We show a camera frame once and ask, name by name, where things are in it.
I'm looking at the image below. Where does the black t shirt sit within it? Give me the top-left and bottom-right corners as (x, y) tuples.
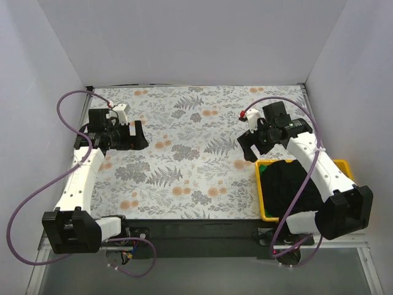
(261, 160), (323, 218)

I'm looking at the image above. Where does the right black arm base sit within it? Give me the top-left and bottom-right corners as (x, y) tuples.
(252, 227), (316, 246)

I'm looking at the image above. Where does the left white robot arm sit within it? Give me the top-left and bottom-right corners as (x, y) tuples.
(42, 103), (149, 254)

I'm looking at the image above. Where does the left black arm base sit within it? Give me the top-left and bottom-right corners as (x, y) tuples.
(101, 227), (150, 246)

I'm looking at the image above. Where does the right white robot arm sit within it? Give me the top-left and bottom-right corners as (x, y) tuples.
(238, 101), (373, 245)

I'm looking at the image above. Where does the green t shirt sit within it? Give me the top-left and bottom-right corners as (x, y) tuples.
(255, 161), (279, 222)

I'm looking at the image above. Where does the floral table mat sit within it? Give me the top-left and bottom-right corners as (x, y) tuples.
(90, 85), (310, 219)

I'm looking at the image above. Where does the yellow plastic bin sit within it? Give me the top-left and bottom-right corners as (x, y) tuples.
(255, 159), (354, 223)

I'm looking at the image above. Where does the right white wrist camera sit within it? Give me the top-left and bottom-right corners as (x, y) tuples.
(239, 108), (261, 133)

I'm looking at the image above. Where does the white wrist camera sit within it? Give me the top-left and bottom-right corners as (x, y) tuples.
(106, 103), (130, 135)
(239, 108), (261, 133)

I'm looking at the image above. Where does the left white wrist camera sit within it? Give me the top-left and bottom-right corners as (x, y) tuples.
(106, 103), (130, 135)

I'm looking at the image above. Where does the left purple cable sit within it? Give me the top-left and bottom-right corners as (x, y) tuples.
(6, 90), (157, 278)

